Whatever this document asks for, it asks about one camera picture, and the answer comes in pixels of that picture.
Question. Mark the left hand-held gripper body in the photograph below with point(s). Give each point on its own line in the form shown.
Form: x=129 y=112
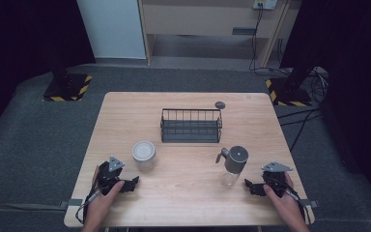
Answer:
x=104 y=175

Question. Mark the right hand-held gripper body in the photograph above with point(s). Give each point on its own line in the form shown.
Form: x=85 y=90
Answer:
x=275 y=180

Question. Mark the glass jar with grey lid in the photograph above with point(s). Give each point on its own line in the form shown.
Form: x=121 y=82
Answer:
x=144 y=151

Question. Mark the person's right hand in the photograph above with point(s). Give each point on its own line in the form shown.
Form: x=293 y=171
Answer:
x=288 y=208

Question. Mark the person's left hand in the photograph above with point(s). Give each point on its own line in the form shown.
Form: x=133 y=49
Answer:
x=98 y=206

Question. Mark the black stand with striped base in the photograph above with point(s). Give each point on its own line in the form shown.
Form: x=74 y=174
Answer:
x=290 y=95
x=64 y=88

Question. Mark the small grey round disc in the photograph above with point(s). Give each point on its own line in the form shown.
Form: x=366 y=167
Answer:
x=220 y=105

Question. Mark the black curtain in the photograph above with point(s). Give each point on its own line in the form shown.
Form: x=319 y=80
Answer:
x=351 y=64
x=19 y=38

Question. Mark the white panel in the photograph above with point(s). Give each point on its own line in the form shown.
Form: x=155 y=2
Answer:
x=112 y=29

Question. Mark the white power strip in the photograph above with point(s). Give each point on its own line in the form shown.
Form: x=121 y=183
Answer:
x=265 y=4

